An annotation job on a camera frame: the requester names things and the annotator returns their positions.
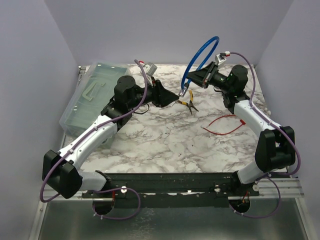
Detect yellow handled pliers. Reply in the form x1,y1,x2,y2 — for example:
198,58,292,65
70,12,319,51
175,90,199,115

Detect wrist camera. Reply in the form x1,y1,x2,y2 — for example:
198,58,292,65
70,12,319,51
143,62,158,77
215,51,231,67

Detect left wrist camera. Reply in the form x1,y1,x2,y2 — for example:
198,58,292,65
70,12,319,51
143,62,158,77

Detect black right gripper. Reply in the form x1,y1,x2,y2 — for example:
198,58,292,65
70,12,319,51
186,62,233,94

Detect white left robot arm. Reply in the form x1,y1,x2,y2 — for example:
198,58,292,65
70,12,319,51
42,75,179,199

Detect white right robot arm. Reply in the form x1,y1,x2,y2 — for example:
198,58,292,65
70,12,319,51
187,62,296,196

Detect red cable lock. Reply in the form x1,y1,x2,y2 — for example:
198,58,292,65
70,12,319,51
201,114,246,136

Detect blue cable lock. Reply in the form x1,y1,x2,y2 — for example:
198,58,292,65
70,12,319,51
178,36,220,97

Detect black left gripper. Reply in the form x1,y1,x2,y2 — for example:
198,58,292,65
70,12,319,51
128,76,180,110

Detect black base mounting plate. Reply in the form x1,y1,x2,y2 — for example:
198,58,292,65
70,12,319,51
82,172,259,208

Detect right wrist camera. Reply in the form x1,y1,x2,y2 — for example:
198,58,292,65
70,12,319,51
215,51,231,67

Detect clear plastic storage box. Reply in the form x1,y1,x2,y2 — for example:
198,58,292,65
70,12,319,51
59,62,131,138

